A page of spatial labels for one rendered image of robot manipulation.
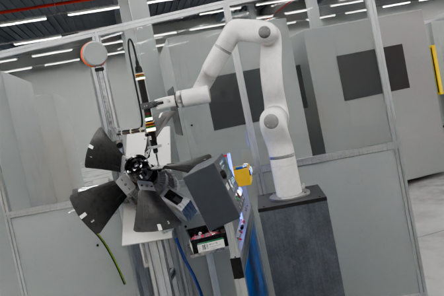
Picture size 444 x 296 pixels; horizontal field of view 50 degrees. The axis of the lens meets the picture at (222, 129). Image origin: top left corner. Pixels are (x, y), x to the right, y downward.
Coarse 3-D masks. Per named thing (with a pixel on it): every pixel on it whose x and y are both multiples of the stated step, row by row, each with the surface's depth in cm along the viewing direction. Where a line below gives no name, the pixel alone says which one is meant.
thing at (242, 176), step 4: (248, 164) 267; (240, 168) 253; (244, 168) 252; (248, 168) 256; (236, 172) 253; (240, 172) 253; (244, 172) 252; (248, 172) 252; (236, 176) 253; (240, 176) 253; (244, 176) 252; (248, 176) 252; (236, 180) 253; (240, 180) 253; (244, 180) 253; (248, 180) 252; (240, 184) 253; (244, 184) 253; (248, 184) 253
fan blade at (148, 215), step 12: (144, 192) 225; (156, 192) 230; (144, 204) 220; (156, 204) 223; (144, 216) 216; (156, 216) 218; (168, 216) 221; (144, 228) 212; (156, 228) 213; (168, 228) 216
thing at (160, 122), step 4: (164, 112) 251; (168, 112) 248; (172, 112) 246; (156, 116) 255; (164, 116) 248; (168, 116) 245; (156, 120) 253; (160, 120) 249; (164, 120) 246; (168, 120) 243; (156, 124) 249; (160, 124) 246; (164, 124) 243; (156, 128) 246; (160, 128) 243; (156, 132) 243; (156, 136) 240; (148, 144) 244
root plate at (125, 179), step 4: (120, 176) 232; (124, 176) 233; (116, 180) 232; (120, 180) 232; (124, 180) 233; (128, 180) 234; (120, 184) 232; (128, 184) 234; (132, 184) 235; (124, 188) 233; (128, 188) 234; (132, 188) 235; (124, 192) 233; (128, 192) 234
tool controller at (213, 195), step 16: (208, 160) 168; (224, 160) 168; (192, 176) 149; (208, 176) 148; (224, 176) 150; (192, 192) 149; (208, 192) 148; (224, 192) 148; (208, 208) 149; (224, 208) 148; (240, 208) 155; (208, 224) 149; (224, 224) 149
